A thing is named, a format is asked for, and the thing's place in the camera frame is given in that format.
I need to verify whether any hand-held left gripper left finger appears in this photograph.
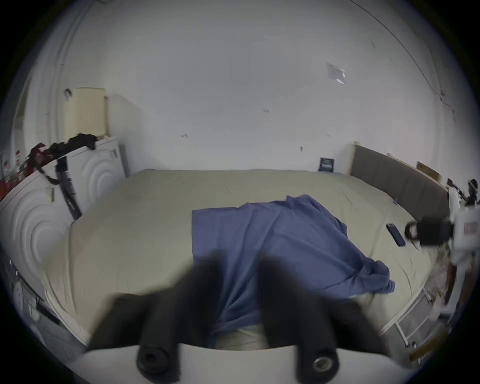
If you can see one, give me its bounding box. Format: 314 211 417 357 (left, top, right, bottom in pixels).
87 250 226 380

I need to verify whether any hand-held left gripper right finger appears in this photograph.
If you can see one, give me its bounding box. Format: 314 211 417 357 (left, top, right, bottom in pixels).
258 252 391 380

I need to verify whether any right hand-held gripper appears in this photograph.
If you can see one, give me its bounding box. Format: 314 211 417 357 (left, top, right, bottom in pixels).
406 181 480 265

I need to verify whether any blue shirt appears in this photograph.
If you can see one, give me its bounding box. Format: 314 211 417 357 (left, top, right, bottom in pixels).
192 194 396 348

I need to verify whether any black phone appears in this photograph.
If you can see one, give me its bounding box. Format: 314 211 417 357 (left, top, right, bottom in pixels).
386 223 407 247

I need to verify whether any grey padded headboard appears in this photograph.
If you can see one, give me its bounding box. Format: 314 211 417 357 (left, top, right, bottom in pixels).
350 144 451 223

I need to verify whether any bed with beige sheet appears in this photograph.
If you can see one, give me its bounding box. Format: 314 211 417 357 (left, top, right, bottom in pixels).
39 168 451 354

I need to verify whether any white washing machine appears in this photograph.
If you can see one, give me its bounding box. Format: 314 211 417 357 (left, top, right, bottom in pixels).
56 136 130 223
0 168 76 291

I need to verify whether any black garment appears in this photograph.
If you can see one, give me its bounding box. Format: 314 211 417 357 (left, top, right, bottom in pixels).
49 133 100 159

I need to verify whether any red and black bag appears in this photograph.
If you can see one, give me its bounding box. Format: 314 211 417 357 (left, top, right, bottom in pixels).
27 142 52 171

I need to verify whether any paper sheet on wall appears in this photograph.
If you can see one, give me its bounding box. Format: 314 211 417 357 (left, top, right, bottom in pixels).
326 62 347 85

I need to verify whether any thin black wall cable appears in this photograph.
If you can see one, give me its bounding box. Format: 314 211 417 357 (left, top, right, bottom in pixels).
349 0 457 121

